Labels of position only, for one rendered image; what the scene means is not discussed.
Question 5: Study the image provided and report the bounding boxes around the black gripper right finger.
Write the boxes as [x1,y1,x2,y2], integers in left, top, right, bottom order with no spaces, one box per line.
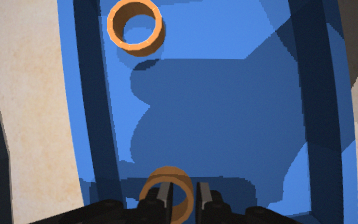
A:
[195,182,303,224]

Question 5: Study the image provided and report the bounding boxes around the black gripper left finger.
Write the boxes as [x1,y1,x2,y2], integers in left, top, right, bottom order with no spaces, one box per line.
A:
[29,181,173,224]

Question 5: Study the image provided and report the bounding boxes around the bronze bushing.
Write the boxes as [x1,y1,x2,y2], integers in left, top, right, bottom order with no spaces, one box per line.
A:
[139,166,194,224]
[107,0,165,57]

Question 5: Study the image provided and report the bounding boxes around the blue crate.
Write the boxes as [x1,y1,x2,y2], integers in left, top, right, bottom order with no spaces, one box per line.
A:
[57,0,358,224]

